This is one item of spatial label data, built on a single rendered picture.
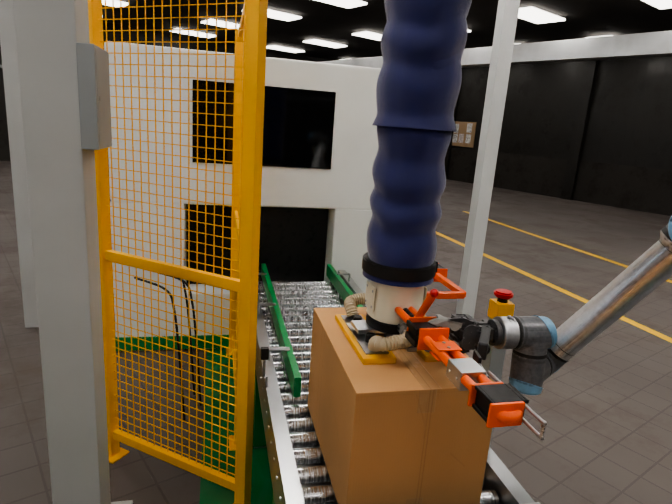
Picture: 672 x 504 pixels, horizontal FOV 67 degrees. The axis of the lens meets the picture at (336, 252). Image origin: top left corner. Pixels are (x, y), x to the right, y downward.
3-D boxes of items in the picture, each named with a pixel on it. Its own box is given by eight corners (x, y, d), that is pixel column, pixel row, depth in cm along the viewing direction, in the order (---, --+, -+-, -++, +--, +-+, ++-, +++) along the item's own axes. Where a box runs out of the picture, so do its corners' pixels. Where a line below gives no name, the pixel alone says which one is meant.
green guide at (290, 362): (249, 275, 345) (250, 262, 343) (265, 275, 348) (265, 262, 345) (273, 398, 194) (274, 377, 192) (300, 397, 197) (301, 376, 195)
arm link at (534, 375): (549, 390, 146) (554, 349, 144) (535, 402, 137) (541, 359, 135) (517, 379, 152) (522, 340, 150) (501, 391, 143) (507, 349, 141)
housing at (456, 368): (443, 376, 117) (446, 358, 116) (470, 374, 119) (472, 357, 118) (457, 391, 111) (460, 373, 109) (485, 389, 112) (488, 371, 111)
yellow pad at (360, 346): (334, 319, 173) (335, 305, 172) (362, 318, 176) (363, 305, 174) (362, 365, 141) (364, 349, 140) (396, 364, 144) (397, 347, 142)
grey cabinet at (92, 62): (96, 145, 169) (91, 50, 162) (113, 146, 170) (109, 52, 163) (80, 149, 150) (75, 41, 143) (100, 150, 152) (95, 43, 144)
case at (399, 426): (307, 405, 192) (313, 307, 182) (405, 400, 201) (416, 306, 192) (344, 526, 136) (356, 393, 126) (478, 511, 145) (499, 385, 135)
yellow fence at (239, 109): (226, 348, 359) (231, 31, 307) (240, 347, 361) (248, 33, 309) (229, 451, 248) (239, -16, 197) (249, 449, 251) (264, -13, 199)
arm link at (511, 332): (516, 354, 136) (523, 321, 134) (500, 355, 135) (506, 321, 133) (499, 340, 145) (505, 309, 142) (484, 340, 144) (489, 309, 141)
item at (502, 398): (466, 404, 105) (470, 383, 104) (498, 402, 107) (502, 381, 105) (487, 428, 97) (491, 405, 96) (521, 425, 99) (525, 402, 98)
